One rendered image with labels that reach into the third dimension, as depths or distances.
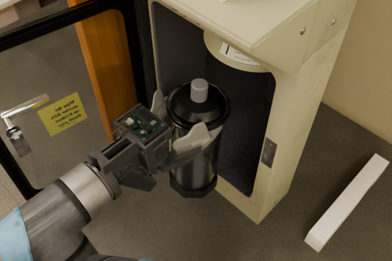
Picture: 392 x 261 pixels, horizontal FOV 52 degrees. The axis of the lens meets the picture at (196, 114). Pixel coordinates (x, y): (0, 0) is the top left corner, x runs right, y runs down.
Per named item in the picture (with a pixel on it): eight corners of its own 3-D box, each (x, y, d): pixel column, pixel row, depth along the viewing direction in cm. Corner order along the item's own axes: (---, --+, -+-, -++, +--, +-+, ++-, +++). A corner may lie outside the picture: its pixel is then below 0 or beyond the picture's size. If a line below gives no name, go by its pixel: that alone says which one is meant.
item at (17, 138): (33, 153, 72) (23, 134, 67) (21, 159, 71) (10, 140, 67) (29, 146, 73) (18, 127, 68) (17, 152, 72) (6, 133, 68)
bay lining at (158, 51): (232, 75, 104) (245, -56, 77) (317, 130, 92) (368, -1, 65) (163, 129, 93) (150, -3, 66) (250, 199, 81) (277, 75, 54)
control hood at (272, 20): (133, -33, 64) (125, -98, 56) (303, 65, 49) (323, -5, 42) (73, -3, 59) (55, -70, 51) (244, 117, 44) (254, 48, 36)
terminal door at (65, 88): (153, 135, 95) (132, -14, 64) (28, 204, 83) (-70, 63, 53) (151, 133, 95) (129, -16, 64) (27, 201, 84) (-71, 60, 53)
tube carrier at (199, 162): (192, 145, 88) (197, 72, 72) (230, 175, 83) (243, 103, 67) (156, 174, 82) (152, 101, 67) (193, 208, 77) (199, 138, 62)
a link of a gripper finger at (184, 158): (205, 153, 62) (150, 171, 60) (204, 159, 63) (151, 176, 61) (193, 131, 65) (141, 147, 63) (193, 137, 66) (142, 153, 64)
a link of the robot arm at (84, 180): (95, 229, 57) (63, 193, 60) (121, 208, 59) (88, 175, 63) (84, 204, 51) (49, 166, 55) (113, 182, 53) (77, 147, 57)
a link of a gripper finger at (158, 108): (178, 74, 67) (156, 113, 61) (179, 98, 72) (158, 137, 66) (161, 70, 68) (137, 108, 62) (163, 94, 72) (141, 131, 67)
